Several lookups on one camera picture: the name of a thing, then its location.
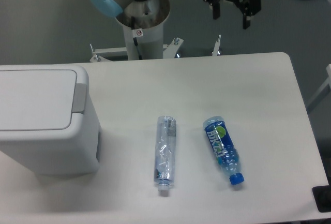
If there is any white plastic trash can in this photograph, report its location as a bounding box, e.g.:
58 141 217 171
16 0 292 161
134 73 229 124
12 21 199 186
1 65 101 175

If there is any white trash can lid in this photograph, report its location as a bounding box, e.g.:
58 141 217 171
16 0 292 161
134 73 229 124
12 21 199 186
1 70 77 131

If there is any blue labelled plastic bottle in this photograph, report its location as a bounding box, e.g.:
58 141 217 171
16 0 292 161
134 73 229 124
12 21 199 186
203 116 245 185

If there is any clear crushed plastic bottle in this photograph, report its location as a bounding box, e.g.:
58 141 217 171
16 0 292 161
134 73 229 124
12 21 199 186
154 116 176 196

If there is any grey lid push button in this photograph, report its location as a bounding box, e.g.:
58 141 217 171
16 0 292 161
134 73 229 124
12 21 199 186
72 83 87 114

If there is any black box at table edge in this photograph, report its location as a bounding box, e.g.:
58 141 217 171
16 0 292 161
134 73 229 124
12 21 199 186
312 185 330 213

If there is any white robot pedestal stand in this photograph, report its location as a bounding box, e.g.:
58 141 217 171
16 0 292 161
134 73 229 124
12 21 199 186
89 0 222 63

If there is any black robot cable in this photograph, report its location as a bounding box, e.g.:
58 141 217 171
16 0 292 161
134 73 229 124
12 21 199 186
130 16 143 61

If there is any white frame at right edge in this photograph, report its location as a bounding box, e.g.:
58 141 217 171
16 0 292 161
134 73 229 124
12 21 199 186
306 64 330 114

